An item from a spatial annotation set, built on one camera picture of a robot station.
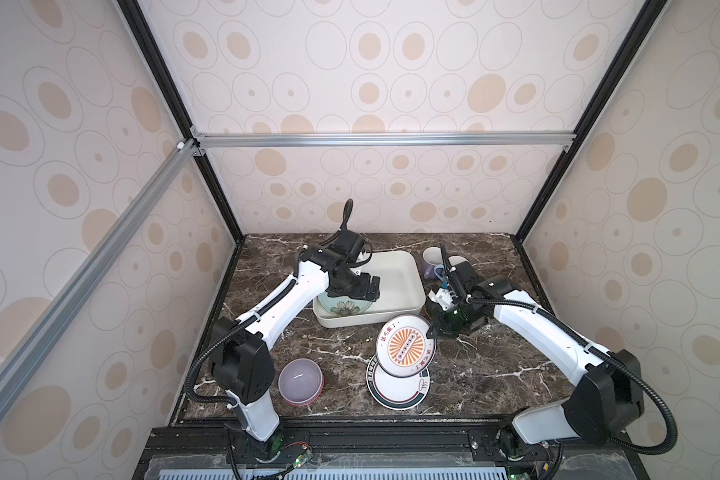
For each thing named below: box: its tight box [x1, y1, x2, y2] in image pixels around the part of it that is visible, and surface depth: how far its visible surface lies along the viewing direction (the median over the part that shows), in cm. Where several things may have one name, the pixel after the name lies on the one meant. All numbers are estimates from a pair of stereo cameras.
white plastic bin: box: [312, 251, 426, 328], surface depth 102 cm
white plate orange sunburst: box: [375, 314, 437, 379], surface depth 82 cm
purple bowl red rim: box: [278, 358, 325, 407], surface depth 81 cm
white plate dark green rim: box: [366, 355, 431, 411], surface depth 83 cm
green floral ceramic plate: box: [318, 292, 373, 316], surface depth 99 cm
